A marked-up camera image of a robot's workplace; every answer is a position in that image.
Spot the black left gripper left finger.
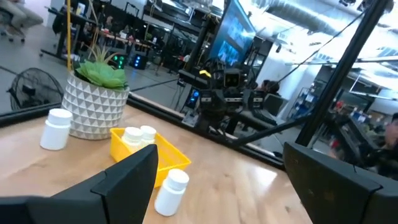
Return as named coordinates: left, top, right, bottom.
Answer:
left=0, top=144, right=159, bottom=224

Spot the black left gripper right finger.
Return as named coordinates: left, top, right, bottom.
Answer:
left=282, top=142, right=398, bottom=224

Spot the white pill bottle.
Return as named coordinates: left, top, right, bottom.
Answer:
left=121, top=126, right=144, bottom=153
left=139, top=125, right=157, bottom=146
left=39, top=108, right=74, bottom=151
left=154, top=168, right=190, bottom=217

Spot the yellow plastic basket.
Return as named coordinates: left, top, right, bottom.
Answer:
left=109, top=127, right=192, bottom=189

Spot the person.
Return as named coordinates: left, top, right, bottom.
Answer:
left=362, top=111, right=398, bottom=181
left=256, top=79, right=282, bottom=96
left=0, top=0, right=44, bottom=30

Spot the white triangle-patterned planter pot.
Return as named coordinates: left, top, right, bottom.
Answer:
left=61, top=72, right=131, bottom=141

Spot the green artificial plant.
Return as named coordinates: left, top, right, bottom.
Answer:
left=73, top=45, right=129, bottom=91

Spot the black floor fan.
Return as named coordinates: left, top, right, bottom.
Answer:
left=6, top=67, right=65, bottom=112

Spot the office chair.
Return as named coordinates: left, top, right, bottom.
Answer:
left=0, top=18, right=27, bottom=44

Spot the black table edge rail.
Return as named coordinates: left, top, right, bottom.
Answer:
left=0, top=92, right=285, bottom=170

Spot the black frame brace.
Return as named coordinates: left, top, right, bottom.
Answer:
left=233, top=114, right=312, bottom=147

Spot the black frame post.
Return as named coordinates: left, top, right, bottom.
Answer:
left=294, top=0, right=392, bottom=147

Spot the yellow hanging strap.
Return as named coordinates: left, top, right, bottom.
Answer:
left=65, top=0, right=73, bottom=71

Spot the silver ventilation duct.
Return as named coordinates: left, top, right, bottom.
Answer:
left=254, top=0, right=352, bottom=37

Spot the large wall display screen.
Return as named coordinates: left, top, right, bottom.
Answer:
left=208, top=0, right=257, bottom=68

